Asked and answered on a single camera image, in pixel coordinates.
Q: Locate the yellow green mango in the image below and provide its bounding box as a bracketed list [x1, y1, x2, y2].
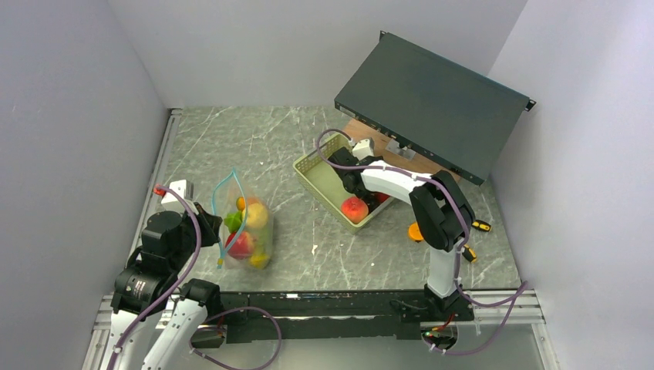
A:
[248, 253, 271, 270]

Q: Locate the yellow lemon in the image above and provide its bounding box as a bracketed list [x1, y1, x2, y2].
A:
[241, 203, 269, 230]

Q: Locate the red apple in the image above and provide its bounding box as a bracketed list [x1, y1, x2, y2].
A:
[374, 192, 389, 204]

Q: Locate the dark metal rack box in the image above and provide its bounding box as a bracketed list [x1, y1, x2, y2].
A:
[334, 32, 537, 185]

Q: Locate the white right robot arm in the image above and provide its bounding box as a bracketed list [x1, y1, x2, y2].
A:
[319, 148, 475, 320]

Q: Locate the pale green plastic basket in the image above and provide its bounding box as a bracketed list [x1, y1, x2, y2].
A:
[292, 150, 394, 234]

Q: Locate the peach fruit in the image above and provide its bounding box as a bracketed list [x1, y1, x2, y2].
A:
[340, 197, 369, 224]

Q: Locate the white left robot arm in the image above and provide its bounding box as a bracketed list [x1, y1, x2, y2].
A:
[101, 203, 223, 369]

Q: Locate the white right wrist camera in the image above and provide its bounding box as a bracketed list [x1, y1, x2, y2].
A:
[352, 138, 374, 161]

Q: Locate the yellow black screwdriver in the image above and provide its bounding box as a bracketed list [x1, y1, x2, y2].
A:
[471, 220, 492, 232]
[462, 244, 477, 263]

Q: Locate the wooden board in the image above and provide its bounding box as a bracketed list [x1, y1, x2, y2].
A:
[342, 119, 461, 183]

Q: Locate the clear blue-zip bag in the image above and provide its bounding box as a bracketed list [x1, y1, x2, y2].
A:
[211, 168, 275, 270]

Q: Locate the green bell pepper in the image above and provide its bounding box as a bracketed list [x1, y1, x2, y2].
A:
[224, 211, 243, 234]

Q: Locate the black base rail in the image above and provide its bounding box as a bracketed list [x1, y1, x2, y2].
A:
[190, 288, 474, 348]

